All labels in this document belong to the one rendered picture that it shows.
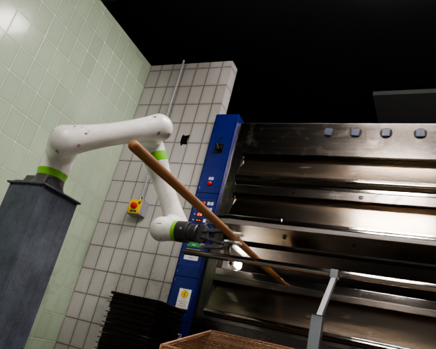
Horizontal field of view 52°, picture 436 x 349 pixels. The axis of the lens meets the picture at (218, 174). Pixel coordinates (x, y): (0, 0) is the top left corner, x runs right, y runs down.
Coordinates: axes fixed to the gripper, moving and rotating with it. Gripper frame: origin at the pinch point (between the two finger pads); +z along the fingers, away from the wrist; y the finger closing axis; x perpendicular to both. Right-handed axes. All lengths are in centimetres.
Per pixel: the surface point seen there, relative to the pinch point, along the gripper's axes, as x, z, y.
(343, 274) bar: -22.2, 41.5, 3.3
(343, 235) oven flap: -45, 36, -20
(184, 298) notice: -57, -45, 21
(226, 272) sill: -60, -25, 3
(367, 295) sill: -60, 48, 3
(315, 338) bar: 0.3, 38.0, 31.8
